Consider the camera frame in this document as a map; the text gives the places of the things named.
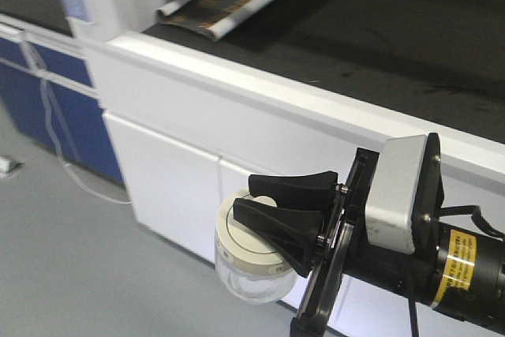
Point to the glass jar with beige lid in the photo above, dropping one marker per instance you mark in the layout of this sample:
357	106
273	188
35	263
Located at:
250	268

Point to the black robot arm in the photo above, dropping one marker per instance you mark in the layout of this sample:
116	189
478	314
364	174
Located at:
460	273

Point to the blue lab bench cabinets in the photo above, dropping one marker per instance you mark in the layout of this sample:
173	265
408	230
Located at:
50	97

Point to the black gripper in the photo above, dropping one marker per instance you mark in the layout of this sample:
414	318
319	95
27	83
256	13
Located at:
317	226

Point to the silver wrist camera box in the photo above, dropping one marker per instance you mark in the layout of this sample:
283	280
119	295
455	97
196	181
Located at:
389	206

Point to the white floor socket box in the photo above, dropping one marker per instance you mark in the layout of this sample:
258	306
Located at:
8	166

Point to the white fume hood base cabinet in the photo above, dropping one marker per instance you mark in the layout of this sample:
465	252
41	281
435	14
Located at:
188	129

